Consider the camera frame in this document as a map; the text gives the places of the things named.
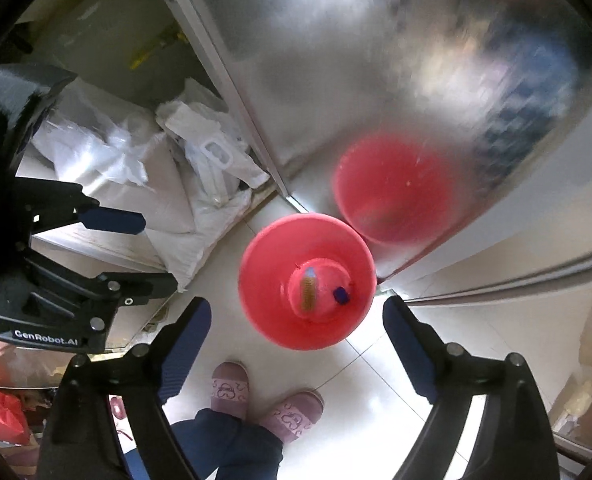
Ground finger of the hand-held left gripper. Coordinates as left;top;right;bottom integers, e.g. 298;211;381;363
16;179;148;236
23;252;179;333

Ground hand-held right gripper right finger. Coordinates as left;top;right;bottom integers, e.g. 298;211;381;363
382;295;561;480

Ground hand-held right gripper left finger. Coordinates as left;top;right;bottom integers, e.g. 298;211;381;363
38;296;213;480

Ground red plastic bin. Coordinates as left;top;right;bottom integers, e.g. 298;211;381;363
238;212;377;352

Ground large white woven sack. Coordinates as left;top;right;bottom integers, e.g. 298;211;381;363
83;137;197;235

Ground pink slipper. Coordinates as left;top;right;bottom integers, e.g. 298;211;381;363
261;391;325;443
210;361;251;418

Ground clear crumpled plastic bag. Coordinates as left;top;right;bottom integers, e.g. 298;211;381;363
31;80;149;187

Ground person's blue trousers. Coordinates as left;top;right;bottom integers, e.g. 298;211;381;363
123;407;284;480

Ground orange snack wrapper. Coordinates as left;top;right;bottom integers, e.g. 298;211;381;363
300;270;319;311

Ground silver sliding door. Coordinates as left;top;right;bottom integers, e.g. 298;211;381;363
168;0;592;283

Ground white sack with plastic handle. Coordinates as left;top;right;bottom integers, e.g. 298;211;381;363
156;77;269;202

